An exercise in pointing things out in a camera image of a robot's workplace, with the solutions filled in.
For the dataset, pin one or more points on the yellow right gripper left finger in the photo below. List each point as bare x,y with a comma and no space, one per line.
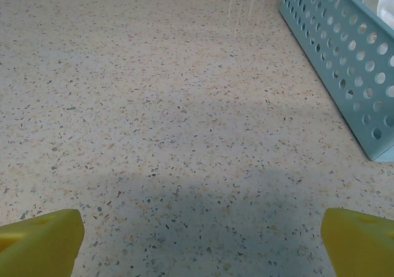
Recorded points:
40,246

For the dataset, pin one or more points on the light blue perforated basket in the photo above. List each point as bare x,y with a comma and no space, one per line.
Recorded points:
311,18

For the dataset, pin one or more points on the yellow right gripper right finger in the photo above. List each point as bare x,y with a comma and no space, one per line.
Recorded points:
360,249

